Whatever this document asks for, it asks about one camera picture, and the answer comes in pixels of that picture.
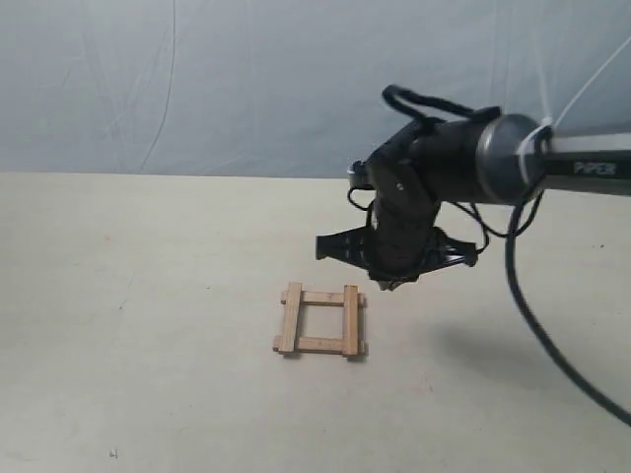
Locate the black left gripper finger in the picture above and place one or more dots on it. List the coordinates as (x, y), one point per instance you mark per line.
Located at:
(353, 247)

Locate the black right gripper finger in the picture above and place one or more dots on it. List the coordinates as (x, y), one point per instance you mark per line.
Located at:
(443, 251)

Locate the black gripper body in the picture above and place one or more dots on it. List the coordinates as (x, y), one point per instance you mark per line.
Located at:
(403, 213)

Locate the wooden crossbar block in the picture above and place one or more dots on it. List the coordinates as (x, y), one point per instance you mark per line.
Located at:
(350, 328)

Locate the wooden block with hole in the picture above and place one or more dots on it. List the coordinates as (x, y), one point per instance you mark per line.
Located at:
(329, 346)

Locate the wooden stick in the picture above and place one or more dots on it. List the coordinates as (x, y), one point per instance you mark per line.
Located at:
(290, 322)

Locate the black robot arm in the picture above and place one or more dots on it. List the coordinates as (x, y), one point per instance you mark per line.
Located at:
(502, 161)

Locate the grey fabric backdrop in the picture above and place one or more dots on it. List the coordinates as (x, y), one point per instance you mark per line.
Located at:
(287, 88)

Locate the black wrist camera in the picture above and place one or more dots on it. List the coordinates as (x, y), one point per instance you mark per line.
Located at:
(358, 177)

